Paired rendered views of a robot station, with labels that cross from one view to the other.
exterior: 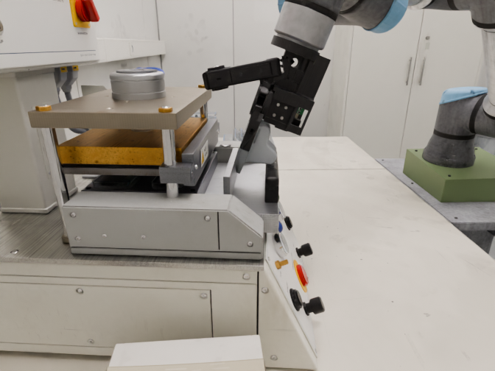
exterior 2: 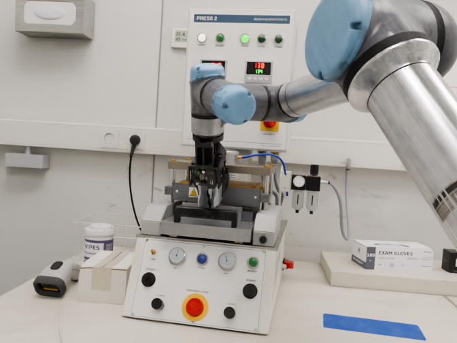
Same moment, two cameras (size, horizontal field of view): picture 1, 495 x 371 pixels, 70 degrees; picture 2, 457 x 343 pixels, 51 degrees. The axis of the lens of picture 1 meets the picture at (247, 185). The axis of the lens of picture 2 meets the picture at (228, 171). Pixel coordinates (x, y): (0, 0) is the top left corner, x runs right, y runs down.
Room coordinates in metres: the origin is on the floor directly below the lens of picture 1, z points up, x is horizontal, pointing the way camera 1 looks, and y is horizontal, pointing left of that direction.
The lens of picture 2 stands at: (0.71, -1.14, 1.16)
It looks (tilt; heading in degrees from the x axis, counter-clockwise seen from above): 3 degrees down; 96
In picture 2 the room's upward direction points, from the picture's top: 4 degrees clockwise
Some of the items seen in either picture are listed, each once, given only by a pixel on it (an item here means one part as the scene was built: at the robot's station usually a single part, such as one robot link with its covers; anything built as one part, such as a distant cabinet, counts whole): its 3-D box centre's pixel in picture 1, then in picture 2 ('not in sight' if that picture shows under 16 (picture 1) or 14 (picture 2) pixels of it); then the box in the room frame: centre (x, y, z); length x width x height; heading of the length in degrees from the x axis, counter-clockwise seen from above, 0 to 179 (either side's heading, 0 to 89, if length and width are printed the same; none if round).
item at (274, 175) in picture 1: (271, 172); (205, 216); (0.54, -0.04, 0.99); 0.15 x 0.02 x 0.04; 177
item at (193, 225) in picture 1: (168, 224); (166, 214); (0.41, 0.10, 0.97); 0.25 x 0.05 x 0.07; 87
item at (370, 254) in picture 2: not in sight; (391, 254); (1.09, 0.48, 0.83); 0.23 x 0.12 x 0.07; 13
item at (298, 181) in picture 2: not in sight; (304, 188); (0.78, 0.28, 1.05); 0.15 x 0.05 x 0.15; 177
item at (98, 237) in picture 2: not in sight; (98, 249); (0.18, 0.22, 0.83); 0.09 x 0.09 x 0.15
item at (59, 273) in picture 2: not in sight; (63, 273); (0.15, 0.06, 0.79); 0.20 x 0.08 x 0.08; 92
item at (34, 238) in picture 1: (132, 204); (222, 226); (0.55, 0.20, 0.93); 0.46 x 0.35 x 0.01; 87
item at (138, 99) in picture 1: (127, 110); (232, 173); (0.57, 0.20, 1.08); 0.31 x 0.24 x 0.13; 177
